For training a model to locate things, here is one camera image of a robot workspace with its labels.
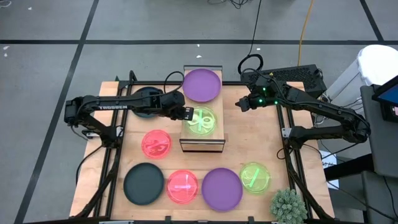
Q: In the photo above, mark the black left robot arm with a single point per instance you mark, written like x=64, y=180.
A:
x=124, y=104

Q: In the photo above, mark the white paper sheet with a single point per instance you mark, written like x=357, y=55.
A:
x=329, y=161

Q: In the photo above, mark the tablet screen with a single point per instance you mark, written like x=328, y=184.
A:
x=388, y=96

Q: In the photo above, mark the small green artificial plant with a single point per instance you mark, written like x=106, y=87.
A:
x=288, y=207

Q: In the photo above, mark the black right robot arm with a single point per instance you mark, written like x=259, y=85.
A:
x=326, y=109

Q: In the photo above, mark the grey cart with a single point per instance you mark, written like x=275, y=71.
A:
x=385, y=146

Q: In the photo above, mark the clear pink plate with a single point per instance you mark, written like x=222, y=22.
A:
x=182, y=186
x=156, y=144

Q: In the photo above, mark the white bin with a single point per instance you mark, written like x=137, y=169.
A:
x=376, y=62

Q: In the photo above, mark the clear green plate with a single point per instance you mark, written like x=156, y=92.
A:
x=255, y=178
x=203, y=124

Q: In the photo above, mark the purple plate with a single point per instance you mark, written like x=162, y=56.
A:
x=221, y=189
x=201, y=85

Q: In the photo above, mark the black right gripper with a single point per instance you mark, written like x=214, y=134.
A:
x=256, y=102

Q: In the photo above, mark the black table frame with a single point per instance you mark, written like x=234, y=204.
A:
x=231, y=83

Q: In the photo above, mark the wooden shelf with black frame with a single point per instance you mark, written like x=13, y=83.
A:
x=217, y=140

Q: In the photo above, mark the dark grey plate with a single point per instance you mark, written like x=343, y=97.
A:
x=147, y=91
x=143, y=183

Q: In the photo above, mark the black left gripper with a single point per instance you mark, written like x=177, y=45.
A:
x=178, y=109

